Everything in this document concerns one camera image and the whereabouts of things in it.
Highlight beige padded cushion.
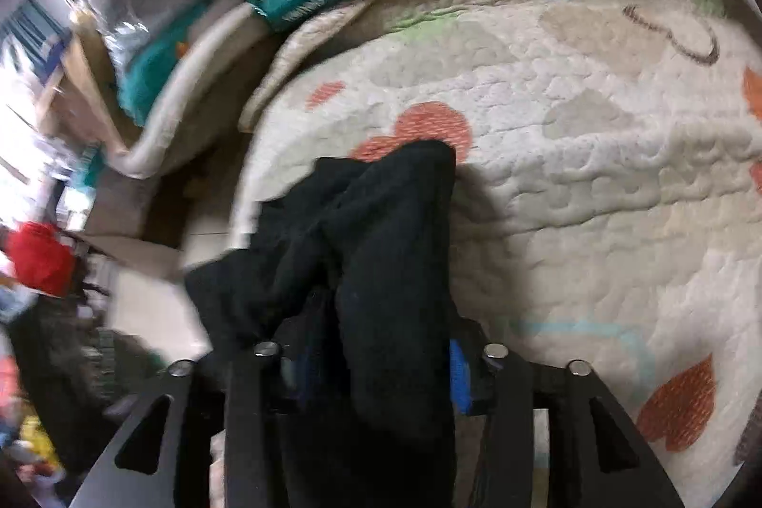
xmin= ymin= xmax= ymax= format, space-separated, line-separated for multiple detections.
xmin=104 ymin=2 xmax=281 ymax=179

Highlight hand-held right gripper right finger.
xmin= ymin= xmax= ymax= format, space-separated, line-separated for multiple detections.
xmin=449 ymin=318 xmax=685 ymax=508

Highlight printed quilted blanket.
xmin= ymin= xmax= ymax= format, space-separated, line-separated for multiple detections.
xmin=229 ymin=0 xmax=762 ymax=508

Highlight red cloth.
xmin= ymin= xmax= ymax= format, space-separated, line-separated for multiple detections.
xmin=6 ymin=222 xmax=75 ymax=298

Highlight black pants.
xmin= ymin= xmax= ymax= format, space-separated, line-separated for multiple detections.
xmin=183 ymin=139 xmax=477 ymax=508

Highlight teal cloth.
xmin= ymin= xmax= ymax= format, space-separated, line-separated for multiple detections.
xmin=116 ymin=8 xmax=209 ymax=125

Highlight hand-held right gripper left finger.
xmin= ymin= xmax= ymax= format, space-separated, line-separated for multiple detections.
xmin=71 ymin=341 xmax=334 ymax=508

